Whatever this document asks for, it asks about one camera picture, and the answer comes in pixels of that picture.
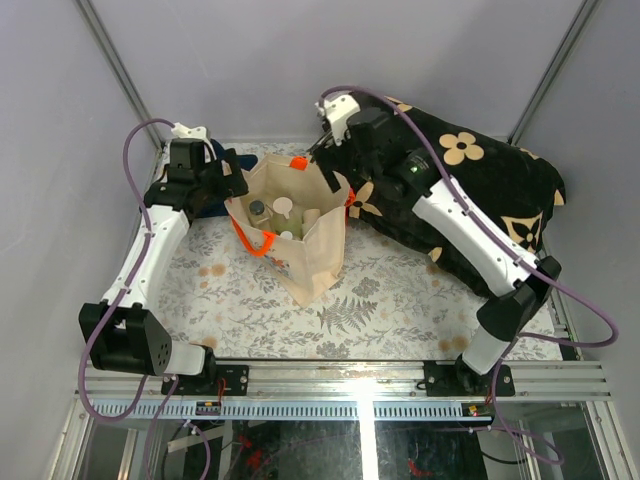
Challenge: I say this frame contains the peach cylindrical bottle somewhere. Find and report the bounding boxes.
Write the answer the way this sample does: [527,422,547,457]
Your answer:
[302,209,321,236]

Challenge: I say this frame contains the green lotion pump bottle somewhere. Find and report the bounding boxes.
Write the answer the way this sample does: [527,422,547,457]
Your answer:
[270,196,303,239]

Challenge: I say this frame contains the beige canvas tote bag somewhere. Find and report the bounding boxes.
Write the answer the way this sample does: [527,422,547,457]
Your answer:
[225,154,351,307]

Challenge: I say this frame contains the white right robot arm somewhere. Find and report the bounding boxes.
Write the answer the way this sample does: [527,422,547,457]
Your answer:
[310,106,561,395]

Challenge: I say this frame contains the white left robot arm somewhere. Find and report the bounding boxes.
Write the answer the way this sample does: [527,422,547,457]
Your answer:
[79,138,248,395]

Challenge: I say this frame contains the black floral plush blanket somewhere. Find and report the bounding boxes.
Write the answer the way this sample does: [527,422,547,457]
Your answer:
[349,92,566,297]

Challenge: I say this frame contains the dark blue cloth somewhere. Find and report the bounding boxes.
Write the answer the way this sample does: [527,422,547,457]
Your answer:
[198,139,258,218]

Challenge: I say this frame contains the floral patterned table mat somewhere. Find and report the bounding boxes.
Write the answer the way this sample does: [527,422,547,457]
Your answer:
[152,141,566,362]

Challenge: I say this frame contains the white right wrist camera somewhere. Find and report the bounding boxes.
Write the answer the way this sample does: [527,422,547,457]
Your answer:
[315,94,360,146]

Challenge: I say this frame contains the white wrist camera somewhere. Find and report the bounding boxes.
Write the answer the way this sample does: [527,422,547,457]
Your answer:
[315,94,360,146]
[171,122,209,142]

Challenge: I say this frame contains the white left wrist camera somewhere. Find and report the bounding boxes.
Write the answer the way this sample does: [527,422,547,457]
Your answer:
[171,122,209,142]

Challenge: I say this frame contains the aluminium mounting rail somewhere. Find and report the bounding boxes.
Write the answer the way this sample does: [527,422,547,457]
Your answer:
[160,359,612,400]

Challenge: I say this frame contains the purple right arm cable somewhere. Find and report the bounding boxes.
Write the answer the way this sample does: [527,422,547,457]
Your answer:
[317,84,619,466]

